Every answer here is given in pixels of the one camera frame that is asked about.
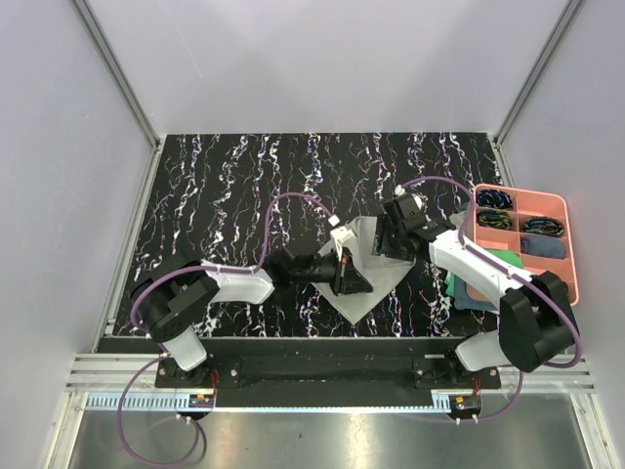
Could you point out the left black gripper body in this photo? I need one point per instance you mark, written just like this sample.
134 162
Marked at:
332 271

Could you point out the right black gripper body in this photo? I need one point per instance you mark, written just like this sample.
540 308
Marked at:
388 239

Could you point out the grey cloth napkin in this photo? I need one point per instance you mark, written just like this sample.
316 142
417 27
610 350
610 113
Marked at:
369 277

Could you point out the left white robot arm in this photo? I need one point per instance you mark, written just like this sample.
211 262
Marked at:
169 300

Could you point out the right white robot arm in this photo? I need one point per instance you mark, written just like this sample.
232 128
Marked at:
536 321

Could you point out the yellow patterned napkin roll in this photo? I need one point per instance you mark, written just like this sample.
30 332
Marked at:
495 219

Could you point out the blue patterned napkin roll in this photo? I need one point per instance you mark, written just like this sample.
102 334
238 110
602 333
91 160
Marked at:
495 199

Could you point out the grey-blue folded napkin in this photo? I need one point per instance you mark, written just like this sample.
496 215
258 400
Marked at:
543 246

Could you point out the blue-orange patterned napkin roll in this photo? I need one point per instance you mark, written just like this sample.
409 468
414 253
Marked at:
541 225

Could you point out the stack of coloured cloths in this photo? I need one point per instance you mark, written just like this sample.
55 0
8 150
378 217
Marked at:
456 287

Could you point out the pink divided tray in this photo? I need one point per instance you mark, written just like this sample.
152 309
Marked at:
528 204

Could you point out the black marble pattern mat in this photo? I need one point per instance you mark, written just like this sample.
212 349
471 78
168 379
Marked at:
221 197

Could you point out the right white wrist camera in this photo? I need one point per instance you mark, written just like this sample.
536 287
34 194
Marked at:
418 200

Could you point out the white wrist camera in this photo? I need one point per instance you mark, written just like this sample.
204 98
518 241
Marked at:
340 235
418 200

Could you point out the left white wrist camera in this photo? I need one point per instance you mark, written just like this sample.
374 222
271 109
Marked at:
340 235

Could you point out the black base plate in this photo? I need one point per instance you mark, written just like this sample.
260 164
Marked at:
327 372

